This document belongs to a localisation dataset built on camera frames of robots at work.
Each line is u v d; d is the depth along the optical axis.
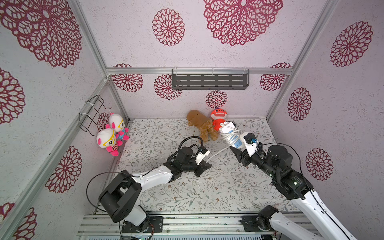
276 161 0.46
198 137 0.65
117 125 0.93
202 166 0.72
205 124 1.06
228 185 0.87
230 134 0.61
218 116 1.13
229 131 0.62
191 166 0.72
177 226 0.74
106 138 0.84
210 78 0.96
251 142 0.52
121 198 0.43
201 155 0.72
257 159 0.55
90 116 0.75
